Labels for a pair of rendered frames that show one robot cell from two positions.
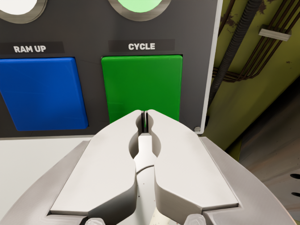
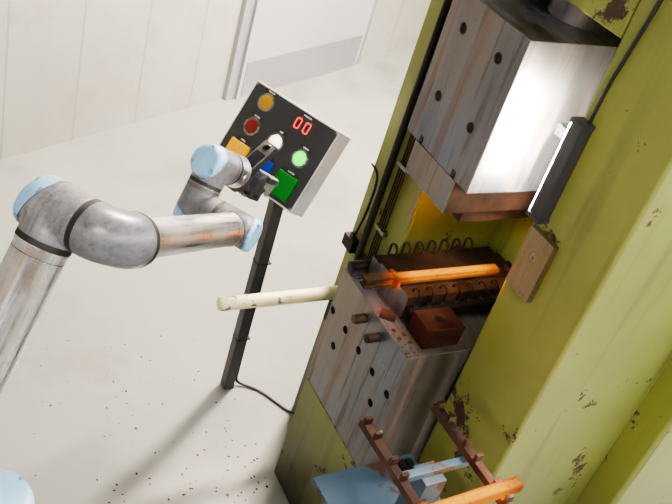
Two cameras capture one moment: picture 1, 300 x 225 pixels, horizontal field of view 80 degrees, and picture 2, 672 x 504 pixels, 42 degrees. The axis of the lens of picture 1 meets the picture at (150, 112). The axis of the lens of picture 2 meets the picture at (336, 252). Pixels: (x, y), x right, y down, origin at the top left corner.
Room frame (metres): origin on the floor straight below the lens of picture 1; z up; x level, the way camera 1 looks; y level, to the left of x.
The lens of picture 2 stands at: (-1.69, -1.30, 2.35)
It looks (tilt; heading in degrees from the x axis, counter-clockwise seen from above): 34 degrees down; 31
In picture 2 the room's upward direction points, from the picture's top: 18 degrees clockwise
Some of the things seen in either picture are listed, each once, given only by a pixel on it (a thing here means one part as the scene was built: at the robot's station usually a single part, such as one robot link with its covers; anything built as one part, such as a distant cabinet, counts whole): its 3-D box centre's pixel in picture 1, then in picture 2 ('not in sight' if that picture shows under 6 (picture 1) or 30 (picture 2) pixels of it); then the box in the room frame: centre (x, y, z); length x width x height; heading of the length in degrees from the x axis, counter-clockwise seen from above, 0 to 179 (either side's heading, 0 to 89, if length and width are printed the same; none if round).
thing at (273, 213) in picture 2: not in sight; (256, 275); (0.24, 0.10, 0.54); 0.04 x 0.04 x 1.08; 67
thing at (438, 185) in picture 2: not in sight; (493, 174); (0.29, -0.52, 1.32); 0.42 x 0.20 x 0.10; 157
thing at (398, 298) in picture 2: not in sight; (448, 277); (0.29, -0.52, 0.96); 0.42 x 0.20 x 0.09; 157
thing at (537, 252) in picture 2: not in sight; (531, 264); (0.10, -0.78, 1.27); 0.09 x 0.02 x 0.17; 67
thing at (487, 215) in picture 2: not in sight; (499, 202); (0.32, -0.56, 1.24); 0.30 x 0.07 x 0.06; 157
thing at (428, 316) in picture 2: not in sight; (435, 327); (0.08, -0.63, 0.95); 0.12 x 0.09 x 0.07; 157
